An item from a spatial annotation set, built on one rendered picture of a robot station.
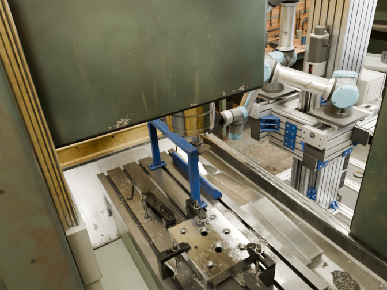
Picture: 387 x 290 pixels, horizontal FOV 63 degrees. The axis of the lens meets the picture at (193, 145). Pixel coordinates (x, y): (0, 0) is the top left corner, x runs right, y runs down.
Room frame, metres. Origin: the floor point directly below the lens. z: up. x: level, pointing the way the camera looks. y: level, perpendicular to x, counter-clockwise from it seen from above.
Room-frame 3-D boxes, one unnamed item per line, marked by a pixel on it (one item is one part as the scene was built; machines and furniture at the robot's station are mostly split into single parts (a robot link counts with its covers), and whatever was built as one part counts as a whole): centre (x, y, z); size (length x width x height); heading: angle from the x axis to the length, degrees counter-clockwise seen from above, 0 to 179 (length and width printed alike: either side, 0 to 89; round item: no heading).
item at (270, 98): (2.00, -0.56, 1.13); 0.36 x 0.22 x 0.06; 121
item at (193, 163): (1.18, 0.01, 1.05); 0.10 x 0.05 x 0.30; 119
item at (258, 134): (1.98, -0.57, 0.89); 0.36 x 0.10 x 0.09; 121
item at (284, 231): (1.32, -0.25, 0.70); 0.90 x 0.30 x 0.16; 29
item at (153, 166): (1.56, 0.22, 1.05); 0.10 x 0.05 x 0.30; 119
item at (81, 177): (1.53, 0.31, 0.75); 0.89 x 0.70 x 0.26; 119
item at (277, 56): (1.99, -0.55, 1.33); 0.13 x 0.12 x 0.14; 135
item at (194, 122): (0.96, 0.00, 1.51); 0.16 x 0.16 x 0.12
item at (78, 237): (0.74, 0.39, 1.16); 0.48 x 0.05 x 0.51; 29
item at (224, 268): (0.88, -0.04, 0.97); 0.29 x 0.23 x 0.05; 29
